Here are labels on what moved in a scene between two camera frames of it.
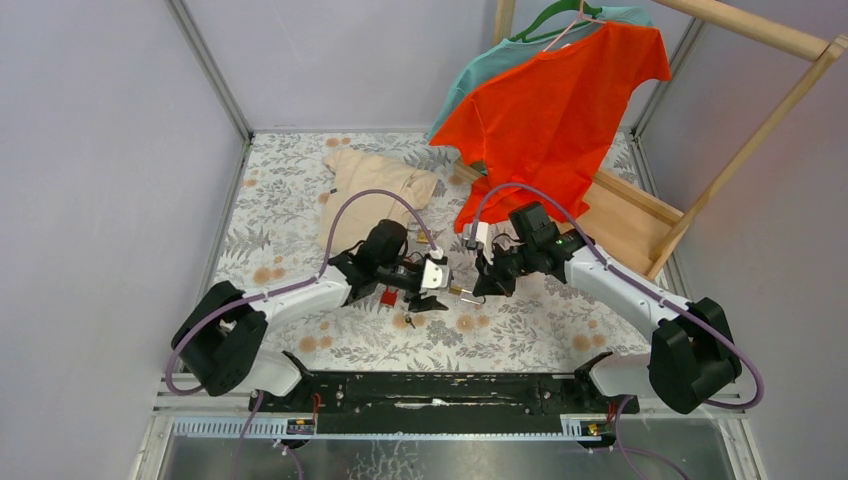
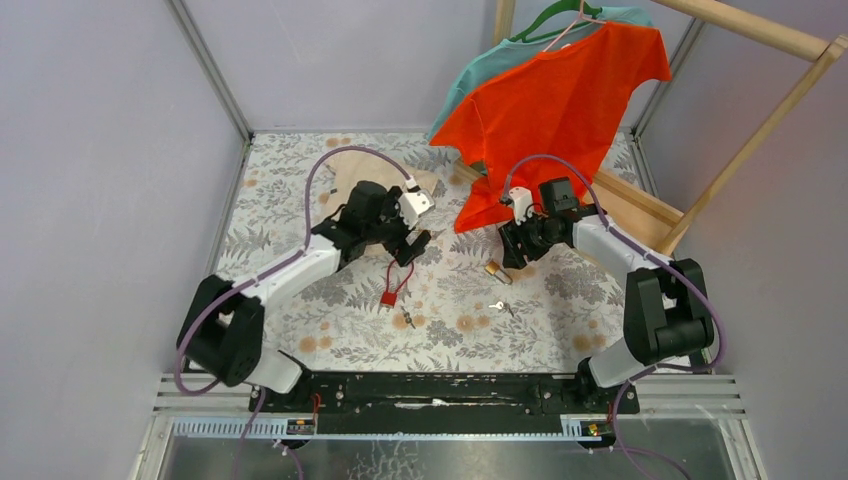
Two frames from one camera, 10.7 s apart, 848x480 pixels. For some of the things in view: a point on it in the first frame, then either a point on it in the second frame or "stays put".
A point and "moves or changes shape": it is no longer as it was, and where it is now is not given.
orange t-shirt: [551, 121] stays put
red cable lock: [388, 298] stays put
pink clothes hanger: [580, 15] stays put
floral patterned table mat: [349, 241] stays put
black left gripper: [426, 304] to [416, 247]
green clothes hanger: [579, 6] stays put
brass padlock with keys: [456, 290] moves or changes shape
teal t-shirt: [514, 53] stays put
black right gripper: [490, 280] to [512, 234]
